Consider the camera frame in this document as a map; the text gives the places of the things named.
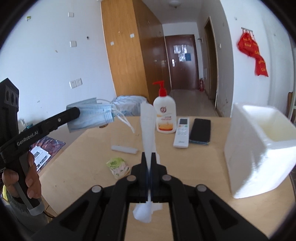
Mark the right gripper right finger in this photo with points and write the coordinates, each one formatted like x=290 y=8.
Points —
x=197 y=213

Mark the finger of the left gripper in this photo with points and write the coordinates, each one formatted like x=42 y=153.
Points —
x=60 y=120

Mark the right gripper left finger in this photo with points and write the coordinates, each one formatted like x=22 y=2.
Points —
x=100 y=213

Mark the white tissue cloth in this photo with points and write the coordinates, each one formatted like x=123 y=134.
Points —
x=143 y=211

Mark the blue surgical face mask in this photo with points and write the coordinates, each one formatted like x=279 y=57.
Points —
x=95 y=113

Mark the person's left hand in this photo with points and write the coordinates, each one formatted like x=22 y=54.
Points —
x=10 y=178

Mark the green wet wipes packet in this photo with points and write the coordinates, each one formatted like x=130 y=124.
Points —
x=118 y=167

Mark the small white foam strip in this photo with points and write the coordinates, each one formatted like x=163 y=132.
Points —
x=123 y=149

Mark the white remote control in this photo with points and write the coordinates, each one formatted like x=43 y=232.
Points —
x=182 y=133

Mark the black smartphone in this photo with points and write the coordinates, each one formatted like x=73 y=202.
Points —
x=200 y=132

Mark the white styrofoam box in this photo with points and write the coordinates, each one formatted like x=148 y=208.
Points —
x=259 y=150

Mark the light blue bedding bundle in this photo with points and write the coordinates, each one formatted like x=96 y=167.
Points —
x=129 y=105

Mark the white lotion pump bottle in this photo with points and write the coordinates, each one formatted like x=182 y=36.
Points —
x=165 y=106

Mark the red fire extinguisher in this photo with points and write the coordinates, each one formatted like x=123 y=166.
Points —
x=201 y=85

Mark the wooden wardrobe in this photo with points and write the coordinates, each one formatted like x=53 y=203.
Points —
x=136 y=48

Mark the dark brown entrance door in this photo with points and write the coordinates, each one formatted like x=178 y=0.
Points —
x=183 y=62

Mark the red hanging cloth bags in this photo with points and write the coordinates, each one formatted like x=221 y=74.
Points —
x=249 y=47

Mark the ceiling lamp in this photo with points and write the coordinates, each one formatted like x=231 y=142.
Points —
x=174 y=3

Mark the white wall outlet plate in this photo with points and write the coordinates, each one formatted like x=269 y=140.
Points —
x=75 y=83

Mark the white wall switch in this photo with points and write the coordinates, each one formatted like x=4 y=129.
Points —
x=73 y=44

